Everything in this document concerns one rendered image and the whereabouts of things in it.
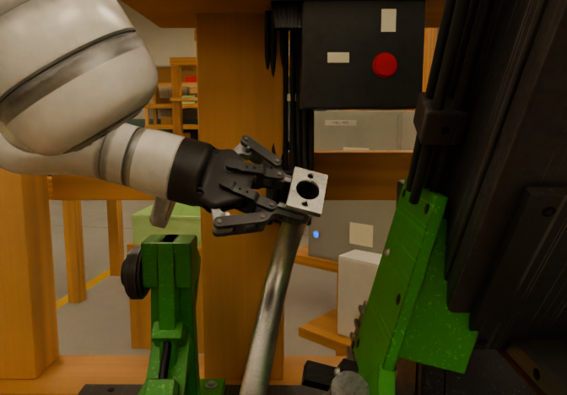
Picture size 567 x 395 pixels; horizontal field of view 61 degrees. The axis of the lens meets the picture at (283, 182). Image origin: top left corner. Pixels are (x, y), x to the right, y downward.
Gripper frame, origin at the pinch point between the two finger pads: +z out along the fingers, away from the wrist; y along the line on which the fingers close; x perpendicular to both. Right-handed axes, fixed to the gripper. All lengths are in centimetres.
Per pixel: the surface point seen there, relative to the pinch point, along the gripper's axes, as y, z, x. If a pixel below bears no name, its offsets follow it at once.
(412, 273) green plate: -10.3, 10.9, -8.9
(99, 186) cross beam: 13.5, -33.4, 32.6
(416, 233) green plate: -6.6, 10.8, -9.7
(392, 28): 26.8, 7.3, -7.2
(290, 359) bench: -4.0, 9.5, 46.8
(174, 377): -16.7, -9.0, 24.6
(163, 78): 731, -287, 749
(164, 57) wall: 764, -294, 720
